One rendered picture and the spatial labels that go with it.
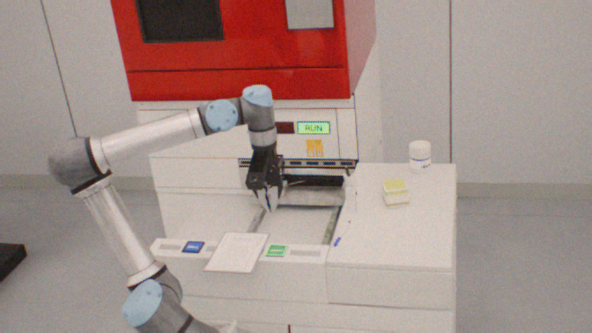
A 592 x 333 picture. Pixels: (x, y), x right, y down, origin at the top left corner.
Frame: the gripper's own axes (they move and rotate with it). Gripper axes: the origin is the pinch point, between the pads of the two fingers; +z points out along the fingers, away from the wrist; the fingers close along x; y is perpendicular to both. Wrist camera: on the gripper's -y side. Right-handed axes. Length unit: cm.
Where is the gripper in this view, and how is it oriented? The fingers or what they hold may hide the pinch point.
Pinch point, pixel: (270, 209)
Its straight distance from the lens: 194.2
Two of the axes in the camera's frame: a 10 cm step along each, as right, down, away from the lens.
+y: 2.2, -4.5, 8.7
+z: 1.0, 8.9, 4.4
